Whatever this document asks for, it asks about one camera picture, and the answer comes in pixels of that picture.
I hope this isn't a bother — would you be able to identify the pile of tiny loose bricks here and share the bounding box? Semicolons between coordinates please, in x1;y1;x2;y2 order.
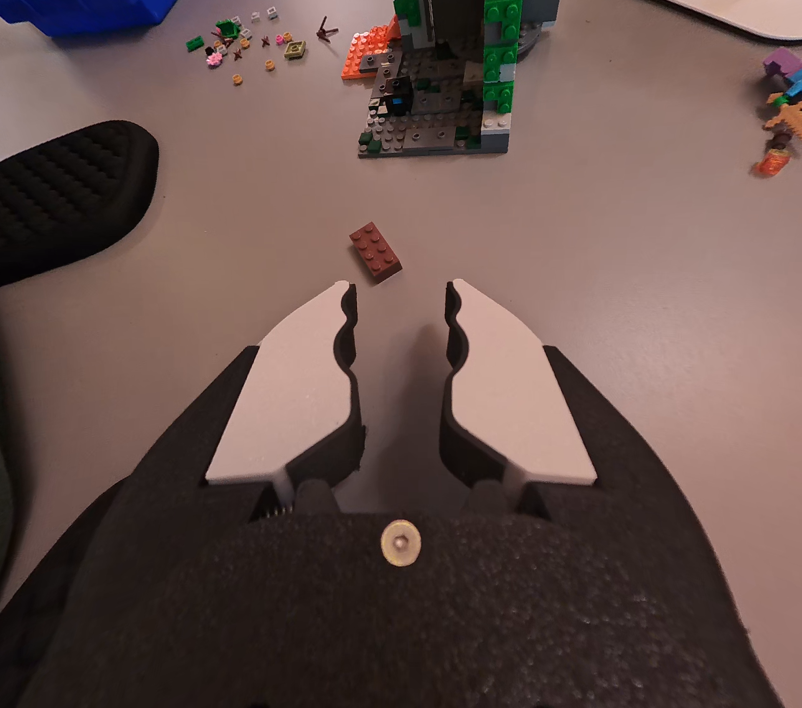
185;13;309;88

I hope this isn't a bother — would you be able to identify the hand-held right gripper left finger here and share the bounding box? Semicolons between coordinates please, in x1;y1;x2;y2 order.
204;280;367;501

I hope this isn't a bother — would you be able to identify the brown toy brick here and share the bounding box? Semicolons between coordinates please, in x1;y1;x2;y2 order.
349;221;404;284

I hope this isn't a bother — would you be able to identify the toy brick building model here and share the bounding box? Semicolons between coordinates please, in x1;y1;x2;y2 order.
340;0;577;159

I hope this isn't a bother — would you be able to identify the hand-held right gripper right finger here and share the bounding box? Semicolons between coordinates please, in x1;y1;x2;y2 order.
439;278;598;509

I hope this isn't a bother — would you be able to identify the black textured cushion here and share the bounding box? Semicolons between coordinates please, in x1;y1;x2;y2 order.
0;120;160;288

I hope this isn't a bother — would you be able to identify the grey desk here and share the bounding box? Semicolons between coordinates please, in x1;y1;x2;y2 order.
0;0;802;708

